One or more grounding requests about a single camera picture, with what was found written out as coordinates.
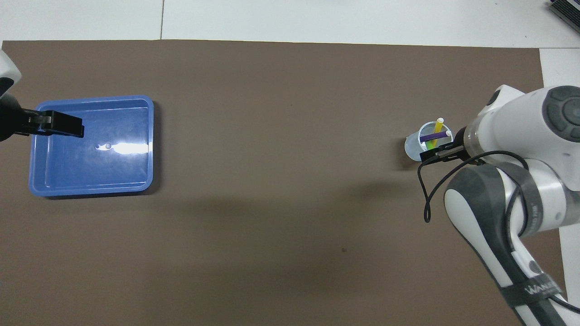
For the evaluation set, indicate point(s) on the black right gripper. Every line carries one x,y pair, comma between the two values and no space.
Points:
461,138

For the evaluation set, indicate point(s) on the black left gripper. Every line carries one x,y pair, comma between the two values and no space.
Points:
9,120

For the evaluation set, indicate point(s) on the green pen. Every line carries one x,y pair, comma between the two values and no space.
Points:
428,146

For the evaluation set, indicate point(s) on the purple pen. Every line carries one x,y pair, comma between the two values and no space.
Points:
432,136

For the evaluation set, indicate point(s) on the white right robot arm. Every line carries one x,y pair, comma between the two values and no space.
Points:
512,117

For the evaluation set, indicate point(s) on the blue plastic tray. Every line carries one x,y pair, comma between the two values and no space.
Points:
113,172

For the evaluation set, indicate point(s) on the yellow pen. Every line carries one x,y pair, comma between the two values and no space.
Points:
437,129

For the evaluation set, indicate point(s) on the translucent plastic cup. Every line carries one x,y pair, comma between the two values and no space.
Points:
413,151

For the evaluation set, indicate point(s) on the brown table mat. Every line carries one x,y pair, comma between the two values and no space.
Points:
290,181

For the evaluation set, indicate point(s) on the grey ribbed device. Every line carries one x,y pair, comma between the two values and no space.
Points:
566,11

